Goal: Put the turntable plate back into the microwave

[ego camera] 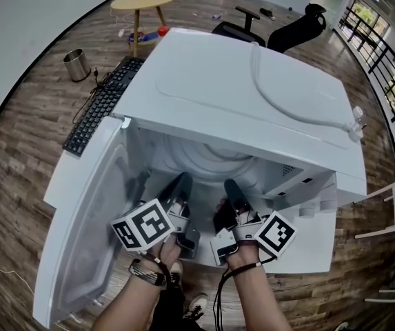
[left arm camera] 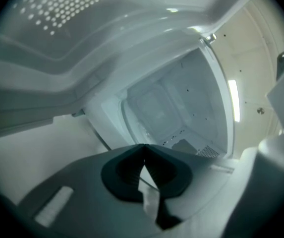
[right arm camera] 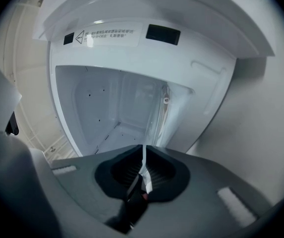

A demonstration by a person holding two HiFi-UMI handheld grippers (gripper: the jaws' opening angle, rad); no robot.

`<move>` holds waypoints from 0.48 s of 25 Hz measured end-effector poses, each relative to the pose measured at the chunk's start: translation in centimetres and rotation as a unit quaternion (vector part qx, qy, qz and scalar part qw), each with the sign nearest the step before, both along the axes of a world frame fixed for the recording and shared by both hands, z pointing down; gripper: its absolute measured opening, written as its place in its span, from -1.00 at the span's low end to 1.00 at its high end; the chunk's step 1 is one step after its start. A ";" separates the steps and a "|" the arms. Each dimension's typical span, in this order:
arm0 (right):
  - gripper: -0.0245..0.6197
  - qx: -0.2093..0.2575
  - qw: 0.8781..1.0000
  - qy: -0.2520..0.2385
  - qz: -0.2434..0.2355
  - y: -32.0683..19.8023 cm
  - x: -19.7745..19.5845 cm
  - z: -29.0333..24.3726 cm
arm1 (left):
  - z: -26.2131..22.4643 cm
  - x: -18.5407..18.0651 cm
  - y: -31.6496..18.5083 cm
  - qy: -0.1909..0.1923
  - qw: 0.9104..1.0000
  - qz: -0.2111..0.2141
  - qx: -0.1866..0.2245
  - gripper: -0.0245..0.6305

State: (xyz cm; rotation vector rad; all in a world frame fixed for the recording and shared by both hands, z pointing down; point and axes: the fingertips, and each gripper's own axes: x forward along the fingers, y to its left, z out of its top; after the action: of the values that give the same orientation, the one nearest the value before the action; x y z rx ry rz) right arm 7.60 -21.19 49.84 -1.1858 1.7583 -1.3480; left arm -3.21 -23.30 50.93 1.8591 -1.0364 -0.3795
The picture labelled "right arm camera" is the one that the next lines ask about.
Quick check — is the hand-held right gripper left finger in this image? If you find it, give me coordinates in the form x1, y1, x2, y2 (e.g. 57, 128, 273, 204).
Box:
51, 144, 144, 238

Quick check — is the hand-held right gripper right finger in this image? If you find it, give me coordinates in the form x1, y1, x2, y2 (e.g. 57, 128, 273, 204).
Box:
134, 145, 280, 238

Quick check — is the white microwave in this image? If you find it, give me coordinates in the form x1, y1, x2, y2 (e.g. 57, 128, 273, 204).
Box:
32, 0, 277, 159

